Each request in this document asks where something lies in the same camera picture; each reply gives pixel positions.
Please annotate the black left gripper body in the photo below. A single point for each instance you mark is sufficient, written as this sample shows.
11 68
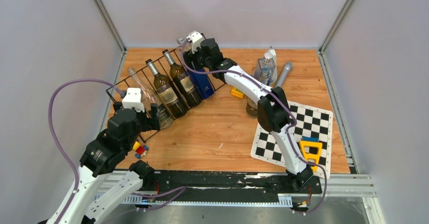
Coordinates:
147 123

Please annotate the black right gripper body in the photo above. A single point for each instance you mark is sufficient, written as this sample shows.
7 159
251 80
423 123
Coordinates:
198 58

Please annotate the dark green wine bottle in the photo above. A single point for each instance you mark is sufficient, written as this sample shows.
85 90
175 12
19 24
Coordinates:
182 81

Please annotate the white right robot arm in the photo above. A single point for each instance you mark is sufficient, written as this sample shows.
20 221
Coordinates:
274 116

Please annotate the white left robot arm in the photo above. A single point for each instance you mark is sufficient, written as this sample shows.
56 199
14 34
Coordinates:
99 161

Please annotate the olive green wine bottle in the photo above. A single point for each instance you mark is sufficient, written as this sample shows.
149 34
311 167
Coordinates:
166 91

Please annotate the yellow red toy car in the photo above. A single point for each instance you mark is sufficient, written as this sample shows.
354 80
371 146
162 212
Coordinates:
140 150

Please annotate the yellow red blue block house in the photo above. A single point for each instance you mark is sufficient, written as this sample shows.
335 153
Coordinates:
237 93

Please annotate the grey wedge stand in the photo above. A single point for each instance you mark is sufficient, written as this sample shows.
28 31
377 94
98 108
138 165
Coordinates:
275 73

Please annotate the silver metal cylinder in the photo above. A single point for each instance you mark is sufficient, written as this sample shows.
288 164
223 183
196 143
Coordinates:
286 70

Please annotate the black white chessboard mat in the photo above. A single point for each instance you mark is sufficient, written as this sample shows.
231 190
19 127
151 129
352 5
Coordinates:
312 122

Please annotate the yellow arch blue block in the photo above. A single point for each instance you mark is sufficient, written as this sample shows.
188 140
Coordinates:
311 149

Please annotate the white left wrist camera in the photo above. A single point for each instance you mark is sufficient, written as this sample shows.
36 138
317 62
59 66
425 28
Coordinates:
133 100

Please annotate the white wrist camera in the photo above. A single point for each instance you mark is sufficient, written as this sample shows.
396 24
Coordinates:
195 39
133 100

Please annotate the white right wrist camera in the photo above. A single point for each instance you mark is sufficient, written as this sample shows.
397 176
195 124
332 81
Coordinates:
195 39

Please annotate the black wire wine rack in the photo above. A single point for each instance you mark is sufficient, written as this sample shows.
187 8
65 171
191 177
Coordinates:
148 79

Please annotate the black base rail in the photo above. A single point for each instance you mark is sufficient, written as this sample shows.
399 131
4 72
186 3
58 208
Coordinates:
230 188

